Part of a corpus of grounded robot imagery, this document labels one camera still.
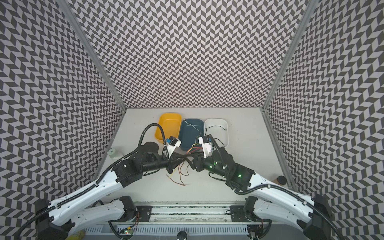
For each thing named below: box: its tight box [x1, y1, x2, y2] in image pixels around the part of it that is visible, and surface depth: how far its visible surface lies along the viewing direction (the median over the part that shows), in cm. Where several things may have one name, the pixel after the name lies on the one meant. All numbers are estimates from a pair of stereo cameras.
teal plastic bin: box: [180, 118, 205, 152], surface depth 107 cm
